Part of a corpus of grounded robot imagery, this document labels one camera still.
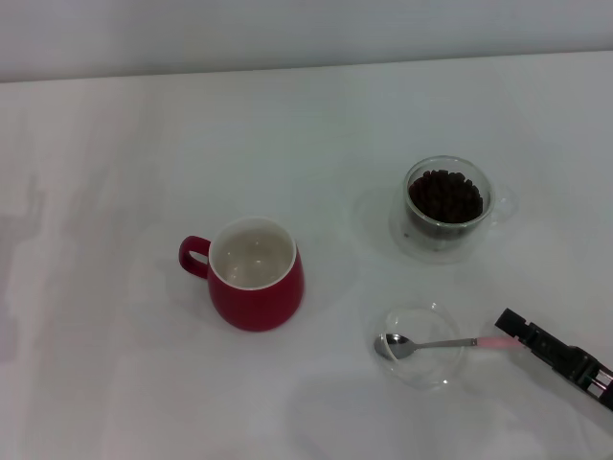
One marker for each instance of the clear glass dish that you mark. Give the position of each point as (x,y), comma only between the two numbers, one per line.
(431,369)

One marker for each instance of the red ceramic mug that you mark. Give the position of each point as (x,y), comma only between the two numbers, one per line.
(258,306)

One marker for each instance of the coffee bean pile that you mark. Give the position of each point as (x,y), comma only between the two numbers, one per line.
(445,199)

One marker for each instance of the clear glass saucer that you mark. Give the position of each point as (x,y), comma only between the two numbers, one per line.
(460,251)

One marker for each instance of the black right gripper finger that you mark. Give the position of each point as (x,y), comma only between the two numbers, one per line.
(548,357)
(522,326)

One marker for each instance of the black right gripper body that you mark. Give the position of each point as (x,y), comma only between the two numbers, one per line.
(591,374)

